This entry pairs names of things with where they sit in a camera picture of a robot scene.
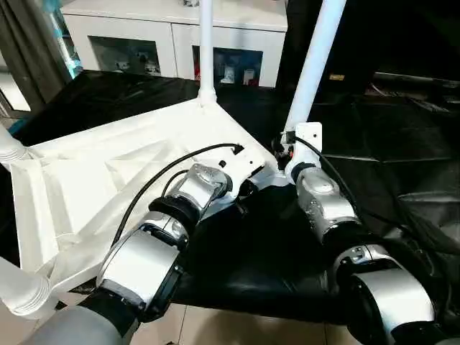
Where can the white plastic table leg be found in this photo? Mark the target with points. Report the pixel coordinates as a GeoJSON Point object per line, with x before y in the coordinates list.
{"type": "Point", "coordinates": [206, 54]}
{"type": "Point", "coordinates": [9, 147]}
{"type": "Point", "coordinates": [18, 284]}
{"type": "Point", "coordinates": [312, 72]}

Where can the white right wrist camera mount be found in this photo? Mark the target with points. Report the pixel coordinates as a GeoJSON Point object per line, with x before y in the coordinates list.
{"type": "Point", "coordinates": [309, 143]}

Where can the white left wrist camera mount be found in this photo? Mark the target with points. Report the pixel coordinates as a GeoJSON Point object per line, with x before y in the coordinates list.
{"type": "Point", "coordinates": [237, 169]}

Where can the white jar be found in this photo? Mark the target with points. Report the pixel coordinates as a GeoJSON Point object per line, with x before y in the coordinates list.
{"type": "Point", "coordinates": [249, 76]}
{"type": "Point", "coordinates": [228, 74]}

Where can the dark grey figurine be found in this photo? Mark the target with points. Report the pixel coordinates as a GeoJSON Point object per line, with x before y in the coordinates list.
{"type": "Point", "coordinates": [191, 2]}

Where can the red bottle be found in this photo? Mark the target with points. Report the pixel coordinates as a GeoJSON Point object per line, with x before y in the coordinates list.
{"type": "Point", "coordinates": [197, 72]}

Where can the black cabinet with gold label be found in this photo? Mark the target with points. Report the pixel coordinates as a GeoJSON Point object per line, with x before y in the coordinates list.
{"type": "Point", "coordinates": [352, 43]}

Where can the light blue rack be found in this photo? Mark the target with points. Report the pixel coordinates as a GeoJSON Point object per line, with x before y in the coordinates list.
{"type": "Point", "coordinates": [73, 64]}

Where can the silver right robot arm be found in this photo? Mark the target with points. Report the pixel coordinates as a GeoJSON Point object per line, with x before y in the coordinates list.
{"type": "Point", "coordinates": [323, 201]}

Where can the white plastic table top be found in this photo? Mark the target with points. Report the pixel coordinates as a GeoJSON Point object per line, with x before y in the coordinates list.
{"type": "Point", "coordinates": [108, 161]}

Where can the grey door frame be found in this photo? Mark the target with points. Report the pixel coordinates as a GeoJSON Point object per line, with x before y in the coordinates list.
{"type": "Point", "coordinates": [14, 100]}

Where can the white display cabinet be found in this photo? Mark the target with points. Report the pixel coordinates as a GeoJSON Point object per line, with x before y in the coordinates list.
{"type": "Point", "coordinates": [143, 25]}

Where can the grey curtain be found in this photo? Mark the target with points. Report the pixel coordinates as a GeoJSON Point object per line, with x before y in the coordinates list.
{"type": "Point", "coordinates": [28, 54]}

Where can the small white figurine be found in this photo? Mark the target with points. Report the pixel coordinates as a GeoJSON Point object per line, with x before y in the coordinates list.
{"type": "Point", "coordinates": [122, 65]}

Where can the teal floor mat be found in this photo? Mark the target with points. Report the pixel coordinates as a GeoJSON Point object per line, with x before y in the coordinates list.
{"type": "Point", "coordinates": [18, 123]}

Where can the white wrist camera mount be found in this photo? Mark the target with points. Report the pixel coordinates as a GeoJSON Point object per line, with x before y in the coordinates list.
{"type": "Point", "coordinates": [237, 169]}
{"type": "Point", "coordinates": [309, 143]}

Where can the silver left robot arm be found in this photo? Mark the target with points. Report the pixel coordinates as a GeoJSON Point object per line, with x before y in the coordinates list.
{"type": "Point", "coordinates": [143, 266]}

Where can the dark low furniture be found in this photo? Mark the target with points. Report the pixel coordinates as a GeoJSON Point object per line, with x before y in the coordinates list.
{"type": "Point", "coordinates": [420, 90]}

